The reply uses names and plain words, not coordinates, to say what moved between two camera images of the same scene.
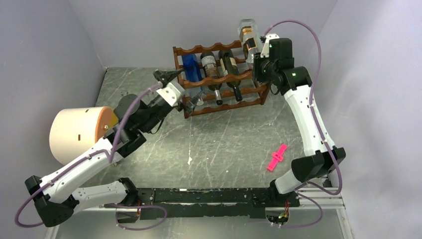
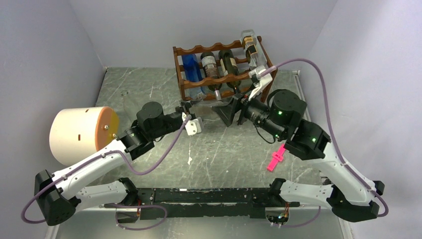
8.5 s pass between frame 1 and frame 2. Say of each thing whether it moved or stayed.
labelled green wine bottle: stayed
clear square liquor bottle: moved
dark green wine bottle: stayed
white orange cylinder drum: stayed
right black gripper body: moved
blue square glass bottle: stayed
